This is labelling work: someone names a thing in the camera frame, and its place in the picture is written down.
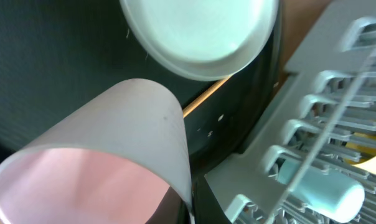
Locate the blue plastic cup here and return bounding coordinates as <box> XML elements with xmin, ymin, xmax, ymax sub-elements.
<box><xmin>291</xmin><ymin>167</ymin><xmax>365</xmax><ymax>223</ymax></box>

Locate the pink plastic cup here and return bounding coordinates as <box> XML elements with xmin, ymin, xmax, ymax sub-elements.
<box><xmin>0</xmin><ymin>79</ymin><xmax>192</xmax><ymax>223</ymax></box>

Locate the yellow bowl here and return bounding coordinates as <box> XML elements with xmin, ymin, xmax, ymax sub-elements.
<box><xmin>344</xmin><ymin>133</ymin><xmax>376</xmax><ymax>175</ymax></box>

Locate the wooden chopstick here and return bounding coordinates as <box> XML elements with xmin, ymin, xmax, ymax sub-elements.
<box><xmin>183</xmin><ymin>76</ymin><xmax>231</xmax><ymax>118</ymax></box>

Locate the grey dishwasher rack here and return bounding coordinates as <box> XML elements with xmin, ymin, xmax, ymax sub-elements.
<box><xmin>206</xmin><ymin>0</ymin><xmax>376</xmax><ymax>223</ymax></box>

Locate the round black serving tray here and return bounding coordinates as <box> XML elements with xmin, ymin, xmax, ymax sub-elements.
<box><xmin>0</xmin><ymin>0</ymin><xmax>282</xmax><ymax>175</ymax></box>

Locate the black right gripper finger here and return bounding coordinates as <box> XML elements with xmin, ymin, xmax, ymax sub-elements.
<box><xmin>193</xmin><ymin>177</ymin><xmax>232</xmax><ymax>224</ymax></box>

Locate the light grey plate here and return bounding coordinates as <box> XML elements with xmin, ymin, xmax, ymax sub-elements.
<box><xmin>120</xmin><ymin>0</ymin><xmax>279</xmax><ymax>82</ymax></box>

